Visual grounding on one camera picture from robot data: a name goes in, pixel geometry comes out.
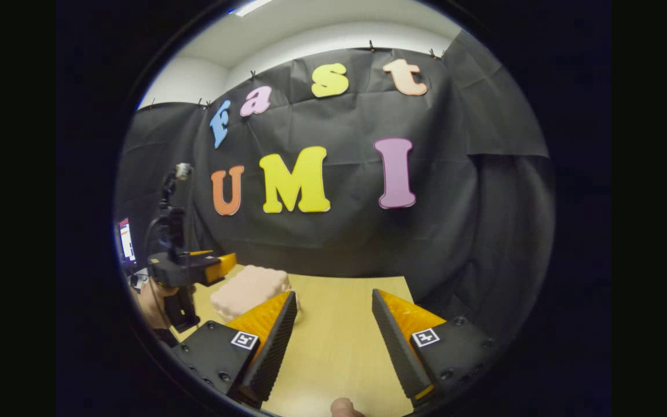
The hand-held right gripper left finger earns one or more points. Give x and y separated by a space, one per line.
272 347

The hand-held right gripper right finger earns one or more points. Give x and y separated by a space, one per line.
394 347

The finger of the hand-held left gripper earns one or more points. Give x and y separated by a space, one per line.
201 252
223 265

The pink suitcase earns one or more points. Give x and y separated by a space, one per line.
249 289

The computer monitor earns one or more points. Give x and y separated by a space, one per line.
127 240

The black backdrop cloth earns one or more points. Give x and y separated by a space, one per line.
339 243

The ceiling light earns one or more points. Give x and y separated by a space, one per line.
250 6

